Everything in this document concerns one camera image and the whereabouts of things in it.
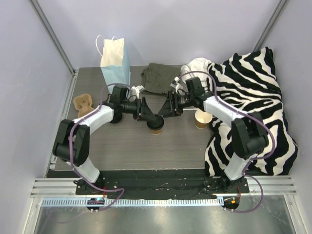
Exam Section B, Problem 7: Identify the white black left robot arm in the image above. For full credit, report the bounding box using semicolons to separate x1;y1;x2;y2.
52;83;164;195

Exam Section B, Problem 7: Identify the brown paper coffee cup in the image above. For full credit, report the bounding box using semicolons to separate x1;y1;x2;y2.
150;128;162;135

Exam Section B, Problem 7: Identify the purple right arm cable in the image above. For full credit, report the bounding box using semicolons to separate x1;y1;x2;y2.
175;71;276;214

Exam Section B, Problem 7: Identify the brown cardboard cup carrier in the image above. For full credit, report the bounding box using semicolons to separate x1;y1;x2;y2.
73;94;94;118

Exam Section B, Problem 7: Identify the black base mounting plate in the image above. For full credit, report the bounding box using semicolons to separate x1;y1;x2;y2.
74;169;250;200

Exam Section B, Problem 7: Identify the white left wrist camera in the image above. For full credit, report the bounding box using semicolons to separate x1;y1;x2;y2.
131;85;145;98

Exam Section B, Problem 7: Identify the white slotted cable duct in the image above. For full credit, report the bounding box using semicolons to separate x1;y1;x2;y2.
41;196;224;207

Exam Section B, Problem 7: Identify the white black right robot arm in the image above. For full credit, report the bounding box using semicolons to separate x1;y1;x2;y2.
158;77;269;193

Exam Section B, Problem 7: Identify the white bucket hat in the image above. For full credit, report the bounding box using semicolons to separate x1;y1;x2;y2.
180;58;212;86

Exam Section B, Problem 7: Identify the light blue paper bag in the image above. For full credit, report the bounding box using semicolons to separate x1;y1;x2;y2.
95;35;131;85

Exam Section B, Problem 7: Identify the olive green folded cloth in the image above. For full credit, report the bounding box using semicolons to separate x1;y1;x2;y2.
141;63;182;95

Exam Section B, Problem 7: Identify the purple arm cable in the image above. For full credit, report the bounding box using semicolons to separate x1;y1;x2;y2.
175;71;276;214
69;83;126;211

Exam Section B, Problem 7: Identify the zebra striped blanket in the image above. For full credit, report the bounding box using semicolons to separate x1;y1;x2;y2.
207;47;298;176

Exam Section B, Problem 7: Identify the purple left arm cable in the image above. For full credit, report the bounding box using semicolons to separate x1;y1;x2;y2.
69;83;126;211

